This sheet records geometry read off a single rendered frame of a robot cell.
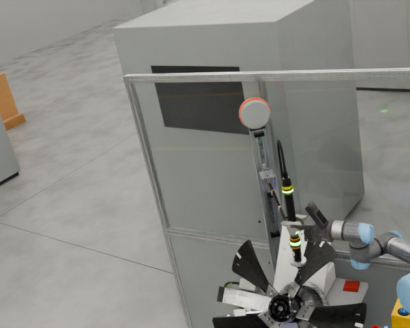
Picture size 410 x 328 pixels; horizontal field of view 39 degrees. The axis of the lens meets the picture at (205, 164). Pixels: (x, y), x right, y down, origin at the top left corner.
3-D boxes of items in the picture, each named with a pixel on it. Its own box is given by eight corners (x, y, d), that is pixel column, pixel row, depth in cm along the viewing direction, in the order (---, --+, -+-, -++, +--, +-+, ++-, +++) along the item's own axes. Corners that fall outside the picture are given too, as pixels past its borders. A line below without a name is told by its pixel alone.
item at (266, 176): (260, 183, 307) (258, 169, 303) (273, 181, 307) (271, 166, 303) (263, 192, 297) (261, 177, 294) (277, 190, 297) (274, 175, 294)
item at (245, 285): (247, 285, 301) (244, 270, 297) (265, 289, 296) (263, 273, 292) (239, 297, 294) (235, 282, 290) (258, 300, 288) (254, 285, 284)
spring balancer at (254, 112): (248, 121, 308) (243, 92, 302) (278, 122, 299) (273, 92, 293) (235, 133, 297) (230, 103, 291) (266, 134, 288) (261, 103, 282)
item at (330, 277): (309, 273, 335) (307, 257, 331) (336, 278, 327) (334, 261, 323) (298, 291, 323) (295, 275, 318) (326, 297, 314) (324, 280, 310)
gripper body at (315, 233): (302, 241, 236) (331, 245, 230) (299, 223, 233) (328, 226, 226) (309, 231, 242) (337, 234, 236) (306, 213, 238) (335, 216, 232)
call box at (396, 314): (400, 310, 279) (399, 292, 275) (422, 314, 274) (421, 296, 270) (392, 332, 267) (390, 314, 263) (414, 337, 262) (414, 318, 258)
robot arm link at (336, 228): (340, 227, 224) (346, 217, 230) (328, 226, 226) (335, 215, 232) (341, 244, 227) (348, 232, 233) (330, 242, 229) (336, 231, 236)
